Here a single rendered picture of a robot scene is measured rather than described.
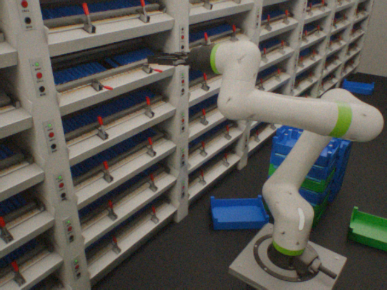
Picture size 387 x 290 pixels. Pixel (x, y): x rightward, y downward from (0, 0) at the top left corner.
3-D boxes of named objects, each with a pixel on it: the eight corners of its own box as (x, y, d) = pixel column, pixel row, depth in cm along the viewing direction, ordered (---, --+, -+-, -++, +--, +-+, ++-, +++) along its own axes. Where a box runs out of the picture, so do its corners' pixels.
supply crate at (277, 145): (339, 151, 196) (342, 138, 192) (328, 167, 181) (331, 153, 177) (285, 136, 211) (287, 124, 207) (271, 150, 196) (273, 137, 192)
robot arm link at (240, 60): (269, 45, 110) (253, 34, 101) (262, 86, 110) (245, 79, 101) (230, 46, 118) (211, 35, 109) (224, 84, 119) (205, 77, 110)
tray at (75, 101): (173, 74, 164) (178, 56, 158) (58, 117, 121) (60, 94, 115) (141, 52, 170) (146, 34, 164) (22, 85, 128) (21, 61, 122)
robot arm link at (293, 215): (295, 227, 147) (303, 188, 139) (312, 255, 134) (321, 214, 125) (265, 228, 146) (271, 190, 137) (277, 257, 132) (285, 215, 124)
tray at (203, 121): (243, 109, 232) (251, 91, 223) (185, 144, 189) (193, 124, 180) (218, 92, 238) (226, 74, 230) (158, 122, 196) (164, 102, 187)
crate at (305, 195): (331, 188, 207) (333, 176, 203) (320, 205, 192) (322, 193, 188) (280, 171, 222) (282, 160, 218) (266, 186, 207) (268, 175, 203)
